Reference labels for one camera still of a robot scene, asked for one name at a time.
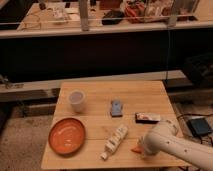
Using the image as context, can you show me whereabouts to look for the orange red cloth bag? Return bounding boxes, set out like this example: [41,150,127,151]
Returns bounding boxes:
[124,3,145,23]

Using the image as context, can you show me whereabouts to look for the black cable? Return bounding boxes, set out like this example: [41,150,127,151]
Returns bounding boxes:
[176,113,213,171]

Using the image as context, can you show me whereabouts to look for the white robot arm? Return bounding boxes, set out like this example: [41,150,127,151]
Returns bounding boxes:
[140,120,213,171]

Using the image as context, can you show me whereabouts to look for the white ceramic cup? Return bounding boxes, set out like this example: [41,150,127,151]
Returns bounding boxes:
[69,90,85,113]

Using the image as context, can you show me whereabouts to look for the black and white box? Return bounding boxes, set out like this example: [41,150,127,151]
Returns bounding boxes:
[135,113,161,124]

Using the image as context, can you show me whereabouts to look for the black bag on shelf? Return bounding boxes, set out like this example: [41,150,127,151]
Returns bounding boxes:
[102,10,124,25]

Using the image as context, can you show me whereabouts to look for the orange pepper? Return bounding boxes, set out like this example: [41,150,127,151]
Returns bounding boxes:
[131,146,143,154]

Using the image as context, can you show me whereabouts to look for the black power adapter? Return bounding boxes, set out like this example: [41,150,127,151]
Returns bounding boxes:
[187,118,212,137]

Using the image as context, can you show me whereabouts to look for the grey metal post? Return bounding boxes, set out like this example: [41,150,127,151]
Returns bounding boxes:
[79,0,89,31]

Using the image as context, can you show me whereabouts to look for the orange plate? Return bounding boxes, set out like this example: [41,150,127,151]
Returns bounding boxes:
[48,118,86,155]

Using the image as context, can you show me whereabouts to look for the blue sponge block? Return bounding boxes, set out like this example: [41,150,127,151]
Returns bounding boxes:
[110,99,123,117]

